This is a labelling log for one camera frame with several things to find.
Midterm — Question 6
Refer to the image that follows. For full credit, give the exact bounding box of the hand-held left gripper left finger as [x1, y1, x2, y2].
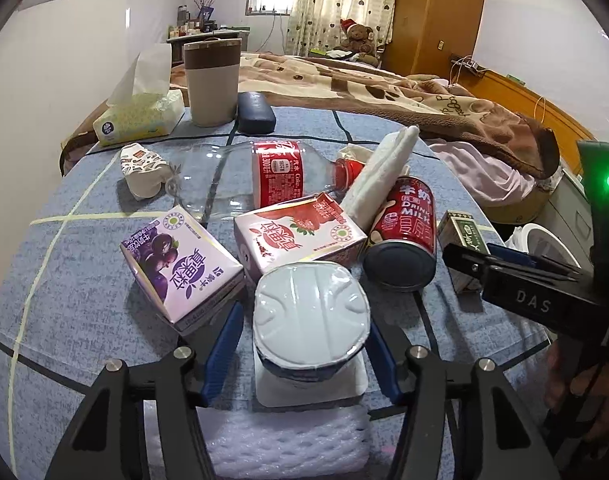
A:
[44, 301, 245, 480]

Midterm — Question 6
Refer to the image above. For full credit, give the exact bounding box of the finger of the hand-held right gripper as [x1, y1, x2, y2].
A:
[486, 242, 583, 281]
[442, 243, 491, 302]

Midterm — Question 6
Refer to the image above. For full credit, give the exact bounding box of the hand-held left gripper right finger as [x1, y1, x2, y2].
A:
[365, 322, 565, 480]

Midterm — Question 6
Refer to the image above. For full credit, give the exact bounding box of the small green carton box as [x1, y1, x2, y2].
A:
[437, 210, 490, 296]

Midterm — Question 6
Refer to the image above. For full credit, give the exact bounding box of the white trash bin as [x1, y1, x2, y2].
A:
[512, 222, 583, 273]

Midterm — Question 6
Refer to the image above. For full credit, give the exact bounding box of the white foil-lidded yogurt cup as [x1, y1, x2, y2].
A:
[253, 261, 371, 408]

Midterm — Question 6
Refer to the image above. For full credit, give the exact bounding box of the white paper bag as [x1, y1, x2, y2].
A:
[339, 126, 420, 233]

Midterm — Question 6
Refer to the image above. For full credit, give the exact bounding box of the red strawberry juice carton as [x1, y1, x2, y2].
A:
[233, 192, 369, 281]

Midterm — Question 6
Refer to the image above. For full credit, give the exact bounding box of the person's right hand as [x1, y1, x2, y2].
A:
[545, 344, 609, 441]

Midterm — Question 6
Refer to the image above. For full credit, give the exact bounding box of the tan mattress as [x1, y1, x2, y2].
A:
[485, 180, 563, 226]

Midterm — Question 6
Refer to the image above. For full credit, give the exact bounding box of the red milk can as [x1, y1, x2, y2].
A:
[363, 176, 438, 292]

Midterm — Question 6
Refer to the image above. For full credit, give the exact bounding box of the grey cabinet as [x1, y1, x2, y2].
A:
[545, 167, 595, 256]

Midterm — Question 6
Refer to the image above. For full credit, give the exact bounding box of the purple juice carton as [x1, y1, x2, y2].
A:
[120, 205, 246, 337]

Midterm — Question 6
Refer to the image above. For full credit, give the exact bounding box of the pink bed sheet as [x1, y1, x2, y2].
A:
[429, 141, 545, 208]

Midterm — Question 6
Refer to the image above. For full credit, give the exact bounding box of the white foam sheet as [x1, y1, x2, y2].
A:
[199, 402, 373, 480]

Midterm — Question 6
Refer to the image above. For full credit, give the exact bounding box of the wooden headboard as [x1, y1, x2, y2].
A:
[472, 69, 598, 148]

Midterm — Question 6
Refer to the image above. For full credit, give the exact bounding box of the blue checked tablecloth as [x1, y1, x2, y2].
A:
[0, 105, 553, 480]

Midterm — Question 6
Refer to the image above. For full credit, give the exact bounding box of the clear red-label plastic bottle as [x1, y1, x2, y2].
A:
[165, 140, 368, 223]

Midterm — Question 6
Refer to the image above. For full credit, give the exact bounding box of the small patterned white packet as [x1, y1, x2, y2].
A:
[119, 143, 171, 200]

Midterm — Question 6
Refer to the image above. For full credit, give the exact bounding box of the brown printed blanket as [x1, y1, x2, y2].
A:
[59, 51, 560, 181]

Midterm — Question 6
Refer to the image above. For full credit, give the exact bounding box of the dark blue glasses case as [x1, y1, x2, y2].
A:
[237, 91, 276, 135]

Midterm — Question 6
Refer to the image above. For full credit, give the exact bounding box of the brown teddy bear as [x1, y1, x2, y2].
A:
[333, 18, 380, 67]

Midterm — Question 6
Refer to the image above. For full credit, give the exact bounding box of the wooden wardrobe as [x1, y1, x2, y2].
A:
[382, 0, 488, 78]

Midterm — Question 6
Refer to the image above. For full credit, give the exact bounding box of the beige and brown tumbler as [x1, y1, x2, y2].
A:
[183, 37, 242, 128]

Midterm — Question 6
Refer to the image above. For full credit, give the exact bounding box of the white desk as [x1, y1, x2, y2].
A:
[165, 25, 250, 53]

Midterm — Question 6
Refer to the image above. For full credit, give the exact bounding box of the cluster of small bottles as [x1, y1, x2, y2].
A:
[167, 5, 220, 36]

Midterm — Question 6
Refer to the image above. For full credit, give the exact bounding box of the white charger with cables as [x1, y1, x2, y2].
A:
[449, 54, 485, 78]

